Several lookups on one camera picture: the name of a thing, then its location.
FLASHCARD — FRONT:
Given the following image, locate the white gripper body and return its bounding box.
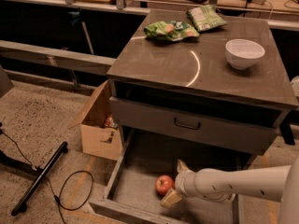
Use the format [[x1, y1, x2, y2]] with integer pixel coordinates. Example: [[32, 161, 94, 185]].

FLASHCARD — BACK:
[[175, 171, 198, 197]]

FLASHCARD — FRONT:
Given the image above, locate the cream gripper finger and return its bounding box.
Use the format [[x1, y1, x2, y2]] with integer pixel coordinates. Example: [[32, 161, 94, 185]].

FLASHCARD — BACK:
[[177, 159, 191, 173], [160, 188, 182, 207]]

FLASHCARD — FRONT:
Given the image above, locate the red apple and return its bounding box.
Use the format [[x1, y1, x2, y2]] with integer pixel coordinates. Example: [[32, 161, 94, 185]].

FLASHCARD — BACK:
[[155, 175, 174, 196]]

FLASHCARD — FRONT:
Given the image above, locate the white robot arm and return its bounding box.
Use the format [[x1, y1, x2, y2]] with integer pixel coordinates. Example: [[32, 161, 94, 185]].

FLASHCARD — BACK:
[[161, 159, 299, 224]]

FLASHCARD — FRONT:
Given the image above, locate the grey open lower drawer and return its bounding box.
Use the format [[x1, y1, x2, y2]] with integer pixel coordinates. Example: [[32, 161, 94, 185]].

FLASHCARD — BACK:
[[91, 129, 240, 224]]

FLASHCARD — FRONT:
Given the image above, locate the grey drawer cabinet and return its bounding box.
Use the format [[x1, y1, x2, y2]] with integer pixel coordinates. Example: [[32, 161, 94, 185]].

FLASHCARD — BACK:
[[107, 18, 298, 166]]

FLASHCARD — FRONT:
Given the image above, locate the red snack packet in box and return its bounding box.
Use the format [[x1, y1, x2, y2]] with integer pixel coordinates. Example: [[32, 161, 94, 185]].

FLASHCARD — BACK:
[[104, 115, 118, 130]]

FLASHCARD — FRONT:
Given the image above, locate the cardboard box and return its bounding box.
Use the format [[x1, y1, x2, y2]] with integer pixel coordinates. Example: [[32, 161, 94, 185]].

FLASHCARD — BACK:
[[69, 81, 122, 161]]

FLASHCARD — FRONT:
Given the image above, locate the white ceramic bowl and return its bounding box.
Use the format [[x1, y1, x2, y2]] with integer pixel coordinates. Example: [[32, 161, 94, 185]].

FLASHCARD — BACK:
[[225, 39, 265, 70]]

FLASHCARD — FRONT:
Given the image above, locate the green snack bag front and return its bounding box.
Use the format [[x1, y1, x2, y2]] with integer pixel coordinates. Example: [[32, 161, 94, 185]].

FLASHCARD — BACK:
[[143, 21, 199, 42]]

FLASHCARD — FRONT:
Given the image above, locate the green snack bag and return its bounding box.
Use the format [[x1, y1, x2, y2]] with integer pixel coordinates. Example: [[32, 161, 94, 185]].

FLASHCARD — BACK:
[[143, 21, 199, 42], [187, 5, 227, 32]]

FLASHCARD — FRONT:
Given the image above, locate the black stand leg bar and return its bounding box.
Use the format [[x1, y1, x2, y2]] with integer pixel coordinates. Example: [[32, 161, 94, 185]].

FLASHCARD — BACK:
[[11, 142, 68, 217]]

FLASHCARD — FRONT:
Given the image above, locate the green snack bag rear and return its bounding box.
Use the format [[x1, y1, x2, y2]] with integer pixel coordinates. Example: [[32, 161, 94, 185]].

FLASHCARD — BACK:
[[187, 5, 227, 32]]

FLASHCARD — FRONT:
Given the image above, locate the grey upper drawer with handle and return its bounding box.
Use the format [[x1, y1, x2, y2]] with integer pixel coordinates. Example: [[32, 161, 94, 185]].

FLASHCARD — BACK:
[[109, 97, 278, 155]]

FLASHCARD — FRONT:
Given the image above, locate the grey metal rail beam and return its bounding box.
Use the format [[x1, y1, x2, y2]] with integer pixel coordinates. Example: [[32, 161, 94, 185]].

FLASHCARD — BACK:
[[0, 40, 115, 76]]

